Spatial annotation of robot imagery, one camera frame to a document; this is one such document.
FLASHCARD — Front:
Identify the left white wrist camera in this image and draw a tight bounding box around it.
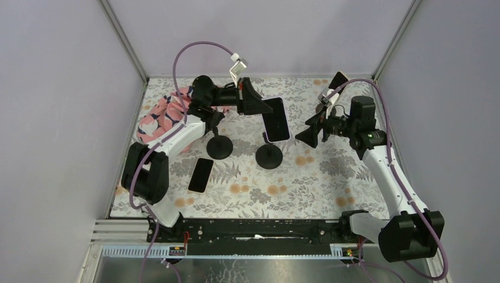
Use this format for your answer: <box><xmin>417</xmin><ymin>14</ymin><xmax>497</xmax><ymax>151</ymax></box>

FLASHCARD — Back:
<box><xmin>229</xmin><ymin>53</ymin><xmax>248</xmax><ymax>85</ymax></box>

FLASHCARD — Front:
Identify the phone with cream case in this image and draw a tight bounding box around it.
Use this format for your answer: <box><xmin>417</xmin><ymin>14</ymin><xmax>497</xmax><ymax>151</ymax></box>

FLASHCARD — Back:
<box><xmin>187</xmin><ymin>158</ymin><xmax>214</xmax><ymax>194</ymax></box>

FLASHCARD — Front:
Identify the phone with beige case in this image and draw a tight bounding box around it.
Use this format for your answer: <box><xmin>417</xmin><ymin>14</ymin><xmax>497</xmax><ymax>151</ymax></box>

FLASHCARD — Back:
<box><xmin>328</xmin><ymin>71</ymin><xmax>350</xmax><ymax>90</ymax></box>

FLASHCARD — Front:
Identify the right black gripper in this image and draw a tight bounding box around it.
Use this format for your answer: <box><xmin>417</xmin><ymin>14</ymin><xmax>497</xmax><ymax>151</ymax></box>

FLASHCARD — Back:
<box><xmin>294</xmin><ymin>105</ymin><xmax>357</xmax><ymax>149</ymax></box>

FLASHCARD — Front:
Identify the wooden base phone stand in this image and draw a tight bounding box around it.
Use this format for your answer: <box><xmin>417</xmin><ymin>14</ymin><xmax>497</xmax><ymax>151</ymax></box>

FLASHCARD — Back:
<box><xmin>315</xmin><ymin>104</ymin><xmax>328</xmax><ymax>114</ymax></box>

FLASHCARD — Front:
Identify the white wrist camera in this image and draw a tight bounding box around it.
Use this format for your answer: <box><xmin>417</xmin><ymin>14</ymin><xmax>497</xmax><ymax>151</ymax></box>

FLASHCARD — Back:
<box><xmin>229</xmin><ymin>53</ymin><xmax>248</xmax><ymax>85</ymax></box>
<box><xmin>318</xmin><ymin>87</ymin><xmax>343</xmax><ymax>107</ymax></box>

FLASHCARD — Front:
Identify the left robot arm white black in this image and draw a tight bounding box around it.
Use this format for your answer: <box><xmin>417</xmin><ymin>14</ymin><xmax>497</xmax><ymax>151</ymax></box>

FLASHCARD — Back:
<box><xmin>121</xmin><ymin>75</ymin><xmax>272</xmax><ymax>242</ymax></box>

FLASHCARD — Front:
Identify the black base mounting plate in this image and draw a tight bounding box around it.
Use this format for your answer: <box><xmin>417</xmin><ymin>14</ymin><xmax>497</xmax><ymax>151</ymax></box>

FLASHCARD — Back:
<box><xmin>146</xmin><ymin>218</ymin><xmax>360</xmax><ymax>256</ymax></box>

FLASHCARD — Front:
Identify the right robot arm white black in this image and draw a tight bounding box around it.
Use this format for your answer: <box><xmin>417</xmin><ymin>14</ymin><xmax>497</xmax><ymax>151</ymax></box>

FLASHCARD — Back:
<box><xmin>295</xmin><ymin>96</ymin><xmax>445</xmax><ymax>262</ymax></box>

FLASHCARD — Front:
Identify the black phone stand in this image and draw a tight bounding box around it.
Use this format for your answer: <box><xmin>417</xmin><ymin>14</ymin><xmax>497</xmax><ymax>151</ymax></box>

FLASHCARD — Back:
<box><xmin>255</xmin><ymin>133</ymin><xmax>283</xmax><ymax>170</ymax></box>
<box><xmin>206</xmin><ymin>113</ymin><xmax>233</xmax><ymax>160</ymax></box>

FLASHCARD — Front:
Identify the floral patterned table mat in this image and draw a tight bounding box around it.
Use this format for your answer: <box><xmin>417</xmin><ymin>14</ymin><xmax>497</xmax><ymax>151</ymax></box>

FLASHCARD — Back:
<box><xmin>110</xmin><ymin>77</ymin><xmax>407</xmax><ymax>221</ymax></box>

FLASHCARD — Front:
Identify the aluminium frame rail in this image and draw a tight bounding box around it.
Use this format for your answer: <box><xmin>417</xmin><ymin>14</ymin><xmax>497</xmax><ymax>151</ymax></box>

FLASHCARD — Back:
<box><xmin>91</xmin><ymin>218</ymin><xmax>360</xmax><ymax>258</ymax></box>

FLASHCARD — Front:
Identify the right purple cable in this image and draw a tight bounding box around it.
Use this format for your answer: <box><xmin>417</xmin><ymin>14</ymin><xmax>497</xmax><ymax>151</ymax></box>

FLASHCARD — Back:
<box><xmin>326</xmin><ymin>78</ymin><xmax>449</xmax><ymax>283</ymax></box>

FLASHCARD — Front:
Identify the phone with purple case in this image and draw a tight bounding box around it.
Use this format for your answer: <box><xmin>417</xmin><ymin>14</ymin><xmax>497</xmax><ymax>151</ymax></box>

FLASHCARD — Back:
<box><xmin>262</xmin><ymin>97</ymin><xmax>291</xmax><ymax>143</ymax></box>

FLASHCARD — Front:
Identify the pink floral crumpled cloth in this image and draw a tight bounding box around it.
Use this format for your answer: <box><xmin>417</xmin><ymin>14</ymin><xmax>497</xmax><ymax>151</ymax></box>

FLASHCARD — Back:
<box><xmin>136</xmin><ymin>92</ymin><xmax>184</xmax><ymax>144</ymax></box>

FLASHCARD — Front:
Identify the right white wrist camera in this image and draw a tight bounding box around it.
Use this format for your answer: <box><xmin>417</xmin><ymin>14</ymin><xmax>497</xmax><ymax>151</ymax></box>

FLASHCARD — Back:
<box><xmin>318</xmin><ymin>87</ymin><xmax>343</xmax><ymax>107</ymax></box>

